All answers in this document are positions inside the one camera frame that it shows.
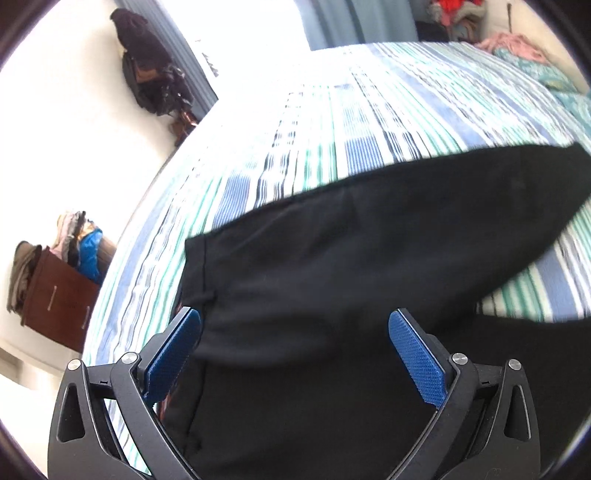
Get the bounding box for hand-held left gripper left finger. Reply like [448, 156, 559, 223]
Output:
[48, 307, 201, 480]

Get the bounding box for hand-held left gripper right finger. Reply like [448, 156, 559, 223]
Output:
[388, 308, 542, 480]

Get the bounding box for black pants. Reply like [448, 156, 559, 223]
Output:
[159, 143, 591, 480]

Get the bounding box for brown wooden dresser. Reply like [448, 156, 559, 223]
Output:
[23, 247, 116, 354]

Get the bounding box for pile of colourful clothes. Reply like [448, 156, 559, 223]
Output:
[51, 211, 105, 284]

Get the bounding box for grey-brown draped cloth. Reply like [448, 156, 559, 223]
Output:
[7, 241, 44, 315]

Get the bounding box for striped bed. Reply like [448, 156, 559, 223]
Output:
[81, 41, 591, 480]

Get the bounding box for grey-blue door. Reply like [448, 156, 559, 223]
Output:
[139, 0, 219, 125]

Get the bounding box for hanging dark clothes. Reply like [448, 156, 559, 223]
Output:
[110, 8, 200, 139]

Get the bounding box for teal patterned pillow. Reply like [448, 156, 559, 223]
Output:
[492, 46, 591, 153]

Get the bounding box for pink cloth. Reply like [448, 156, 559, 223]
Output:
[475, 32, 550, 63]

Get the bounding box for black bag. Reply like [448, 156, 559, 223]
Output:
[417, 21, 450, 43]

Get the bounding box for blue curtain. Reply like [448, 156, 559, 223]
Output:
[295, 0, 419, 51]

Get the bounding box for red and grey clothes heap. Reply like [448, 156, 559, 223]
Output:
[427, 0, 488, 42]

